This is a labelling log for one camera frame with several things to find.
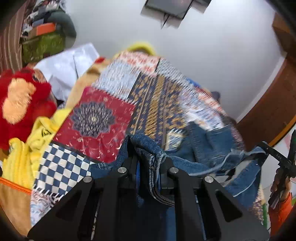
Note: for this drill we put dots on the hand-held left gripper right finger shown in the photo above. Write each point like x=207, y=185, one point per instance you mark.
x=167, y=178

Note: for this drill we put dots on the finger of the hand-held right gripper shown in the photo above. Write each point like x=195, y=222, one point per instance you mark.
x=275, y=153

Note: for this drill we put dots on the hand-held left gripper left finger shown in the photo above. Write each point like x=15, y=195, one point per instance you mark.
x=129, y=171

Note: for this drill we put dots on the blue denim jeans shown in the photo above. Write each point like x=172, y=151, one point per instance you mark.
x=208, y=143

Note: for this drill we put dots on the person's right forearm orange sleeve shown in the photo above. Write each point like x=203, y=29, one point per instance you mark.
x=281, y=215

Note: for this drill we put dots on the person's right hand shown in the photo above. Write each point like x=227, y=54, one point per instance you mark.
x=274, y=183

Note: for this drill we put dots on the colourful floor mat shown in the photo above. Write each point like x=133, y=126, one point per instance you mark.
x=263, y=204

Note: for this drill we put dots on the patchwork printed blanket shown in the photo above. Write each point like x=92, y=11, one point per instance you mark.
x=101, y=120

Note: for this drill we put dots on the tan fleece blanket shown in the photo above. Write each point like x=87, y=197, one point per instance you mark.
x=85, y=78

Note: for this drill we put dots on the yellow printed cloth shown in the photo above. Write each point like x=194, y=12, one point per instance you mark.
x=20, y=162

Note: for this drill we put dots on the red plush toy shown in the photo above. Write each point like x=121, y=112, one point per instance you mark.
x=39, y=97

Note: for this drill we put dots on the brown cloth with orange trim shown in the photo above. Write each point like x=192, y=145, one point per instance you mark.
x=13, y=204

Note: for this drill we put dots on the white pillow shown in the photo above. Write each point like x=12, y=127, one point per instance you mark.
x=64, y=67

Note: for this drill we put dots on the yellow plush toy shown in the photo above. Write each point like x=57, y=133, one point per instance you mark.
x=141, y=47

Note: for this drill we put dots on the green patterned box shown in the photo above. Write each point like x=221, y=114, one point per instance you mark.
x=44, y=46

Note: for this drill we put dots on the grey cushion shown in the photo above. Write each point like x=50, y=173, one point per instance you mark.
x=66, y=24

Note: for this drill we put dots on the orange box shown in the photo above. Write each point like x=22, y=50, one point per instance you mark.
x=45, y=29

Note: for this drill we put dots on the striped brown curtain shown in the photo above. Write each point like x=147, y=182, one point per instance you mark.
x=11, y=46

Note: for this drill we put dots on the pile of clutter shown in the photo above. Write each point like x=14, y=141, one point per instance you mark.
x=41, y=9

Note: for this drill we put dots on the wooden door frame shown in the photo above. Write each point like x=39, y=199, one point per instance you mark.
x=266, y=115

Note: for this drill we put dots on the small black wall monitor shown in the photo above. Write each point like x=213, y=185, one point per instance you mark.
x=168, y=5

